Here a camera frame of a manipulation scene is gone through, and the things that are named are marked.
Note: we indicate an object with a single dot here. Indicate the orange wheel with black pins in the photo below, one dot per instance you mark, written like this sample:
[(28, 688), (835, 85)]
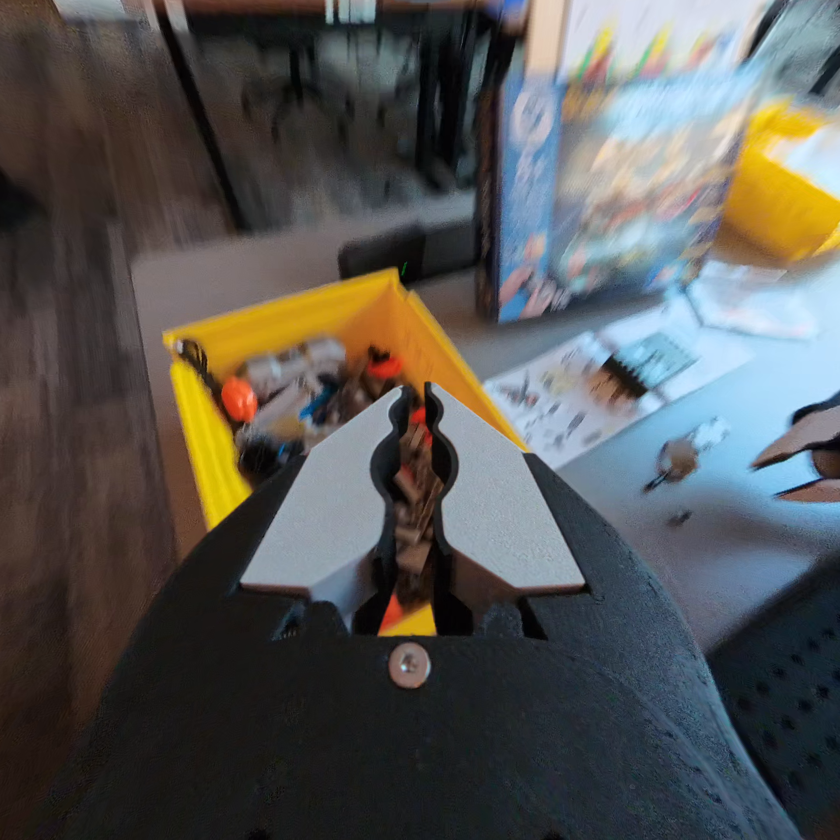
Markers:
[(386, 367)]

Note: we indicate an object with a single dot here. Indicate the white instruction booklet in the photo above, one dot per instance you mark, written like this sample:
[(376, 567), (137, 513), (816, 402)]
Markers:
[(558, 394)]

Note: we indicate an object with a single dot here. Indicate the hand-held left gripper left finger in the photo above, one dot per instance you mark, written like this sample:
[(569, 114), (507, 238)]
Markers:
[(315, 518)]

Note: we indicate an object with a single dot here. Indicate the black connector pin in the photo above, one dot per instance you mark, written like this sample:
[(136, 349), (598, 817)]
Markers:
[(655, 484)]

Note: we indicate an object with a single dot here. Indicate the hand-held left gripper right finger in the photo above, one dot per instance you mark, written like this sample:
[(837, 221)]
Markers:
[(512, 518)]

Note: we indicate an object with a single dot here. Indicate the large grey motor block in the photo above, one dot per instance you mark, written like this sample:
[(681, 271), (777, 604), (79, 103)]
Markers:
[(282, 367)]

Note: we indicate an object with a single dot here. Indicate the black device with green light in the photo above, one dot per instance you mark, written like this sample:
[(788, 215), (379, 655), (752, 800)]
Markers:
[(380, 253)]

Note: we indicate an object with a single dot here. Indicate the black spoked wheel rim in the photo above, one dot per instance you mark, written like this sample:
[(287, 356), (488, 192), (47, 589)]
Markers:
[(259, 453)]

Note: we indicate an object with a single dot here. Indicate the blue product box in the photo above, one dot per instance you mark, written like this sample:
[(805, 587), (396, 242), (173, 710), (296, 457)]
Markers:
[(623, 197)]

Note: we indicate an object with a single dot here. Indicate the pile of building pieces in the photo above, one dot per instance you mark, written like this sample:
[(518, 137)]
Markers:
[(407, 512)]

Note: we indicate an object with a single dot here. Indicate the small light grey building piece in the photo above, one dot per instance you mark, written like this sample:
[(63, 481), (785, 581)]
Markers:
[(712, 434)]

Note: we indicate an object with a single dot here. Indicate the yellow plastic bin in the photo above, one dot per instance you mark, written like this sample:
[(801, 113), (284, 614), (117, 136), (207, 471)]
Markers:
[(768, 197), (203, 433)]

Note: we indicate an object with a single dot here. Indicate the light grey curved beam piece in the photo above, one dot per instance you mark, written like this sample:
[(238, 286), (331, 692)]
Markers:
[(679, 459)]

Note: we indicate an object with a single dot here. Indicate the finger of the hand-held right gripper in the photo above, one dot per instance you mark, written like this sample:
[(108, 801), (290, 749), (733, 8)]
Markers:
[(820, 492), (807, 436)]

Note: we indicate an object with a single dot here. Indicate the dark grey connector piece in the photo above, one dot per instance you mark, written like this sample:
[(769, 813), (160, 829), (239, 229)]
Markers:
[(679, 518)]

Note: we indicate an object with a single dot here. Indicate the small orange gear wheel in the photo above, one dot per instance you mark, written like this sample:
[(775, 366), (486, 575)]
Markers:
[(237, 400)]

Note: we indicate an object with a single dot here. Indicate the black studded baseplate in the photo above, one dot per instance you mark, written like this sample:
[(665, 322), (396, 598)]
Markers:
[(787, 689)]

